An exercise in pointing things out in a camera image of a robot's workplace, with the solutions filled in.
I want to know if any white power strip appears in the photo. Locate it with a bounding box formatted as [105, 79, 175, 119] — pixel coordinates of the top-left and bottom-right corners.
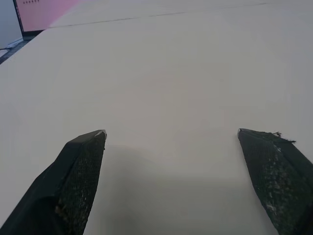
[6, 39, 24, 48]

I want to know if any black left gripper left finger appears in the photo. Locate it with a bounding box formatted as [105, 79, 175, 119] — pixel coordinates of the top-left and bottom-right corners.
[0, 129, 108, 235]

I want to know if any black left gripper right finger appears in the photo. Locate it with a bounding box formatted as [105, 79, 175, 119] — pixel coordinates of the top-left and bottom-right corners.
[236, 128, 313, 235]

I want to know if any grey cabinet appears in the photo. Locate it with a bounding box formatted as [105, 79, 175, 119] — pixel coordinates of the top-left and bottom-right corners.
[0, 0, 23, 48]

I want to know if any pink display screen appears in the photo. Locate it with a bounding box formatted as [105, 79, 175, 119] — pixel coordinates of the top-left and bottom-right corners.
[12, 0, 85, 33]

